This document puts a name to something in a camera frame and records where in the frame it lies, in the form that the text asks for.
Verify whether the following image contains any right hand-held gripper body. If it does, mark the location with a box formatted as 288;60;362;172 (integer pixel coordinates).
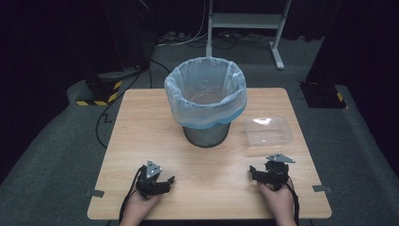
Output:
261;153;296;192

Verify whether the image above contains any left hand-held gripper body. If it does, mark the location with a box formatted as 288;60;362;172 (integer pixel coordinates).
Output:
135;159;168;200

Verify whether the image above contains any clear plastic tray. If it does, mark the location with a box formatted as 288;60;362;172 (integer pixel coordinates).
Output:
243;116;294;147

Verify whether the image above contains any grey metal mesh trash can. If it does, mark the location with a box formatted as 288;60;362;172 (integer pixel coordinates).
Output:
182;121;231;149

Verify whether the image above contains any translucent pale blue trash bag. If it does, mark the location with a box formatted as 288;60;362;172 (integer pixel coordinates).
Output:
164;56;248;130

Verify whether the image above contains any person's left hand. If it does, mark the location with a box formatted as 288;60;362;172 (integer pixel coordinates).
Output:
122;187;163;226

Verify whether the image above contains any person's right hand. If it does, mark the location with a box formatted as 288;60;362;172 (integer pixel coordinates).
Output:
257;181;296;224

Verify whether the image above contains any grey tape piece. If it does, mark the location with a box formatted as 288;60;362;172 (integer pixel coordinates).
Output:
311;185;333;194
85;188;105;199

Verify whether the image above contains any black yellow striped stand base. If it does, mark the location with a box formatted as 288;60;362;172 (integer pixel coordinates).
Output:
74;72;124;107
298;81;348;110

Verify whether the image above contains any power strip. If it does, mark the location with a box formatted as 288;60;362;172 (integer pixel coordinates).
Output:
158;30;190;44

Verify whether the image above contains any white metal stand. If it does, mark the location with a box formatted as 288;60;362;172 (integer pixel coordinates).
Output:
205;0;293;71

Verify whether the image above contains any dark curtain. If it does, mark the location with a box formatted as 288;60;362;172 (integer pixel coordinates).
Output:
0;0;158;185
305;0;399;178

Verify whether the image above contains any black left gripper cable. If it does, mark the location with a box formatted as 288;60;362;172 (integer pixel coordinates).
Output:
118;165;148;225

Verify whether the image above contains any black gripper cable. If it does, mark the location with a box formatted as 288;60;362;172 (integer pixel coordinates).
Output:
284;175;301;226
118;165;148;225

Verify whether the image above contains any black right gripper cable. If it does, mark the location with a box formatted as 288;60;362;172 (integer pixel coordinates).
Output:
284;175;301;226

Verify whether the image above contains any black floor cable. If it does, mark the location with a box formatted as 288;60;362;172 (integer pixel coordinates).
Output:
94;58;172;149

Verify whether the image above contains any black cable bundle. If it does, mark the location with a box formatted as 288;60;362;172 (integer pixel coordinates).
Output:
187;30;275;51

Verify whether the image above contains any white cable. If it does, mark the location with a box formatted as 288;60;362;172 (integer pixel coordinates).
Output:
155;0;210;48

